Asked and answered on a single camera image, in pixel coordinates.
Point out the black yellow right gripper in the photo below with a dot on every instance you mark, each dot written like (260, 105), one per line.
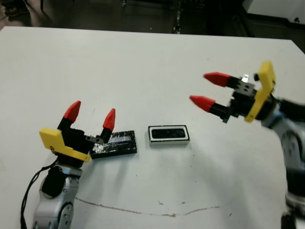
(247, 100)

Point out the white box base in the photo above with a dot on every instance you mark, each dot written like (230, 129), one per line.
(166, 142)

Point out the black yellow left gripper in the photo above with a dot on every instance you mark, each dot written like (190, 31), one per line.
(71, 148)

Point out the black pole stand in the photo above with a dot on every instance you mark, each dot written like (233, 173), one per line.
(177, 23)

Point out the black box lid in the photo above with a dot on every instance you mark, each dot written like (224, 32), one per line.
(121, 145)

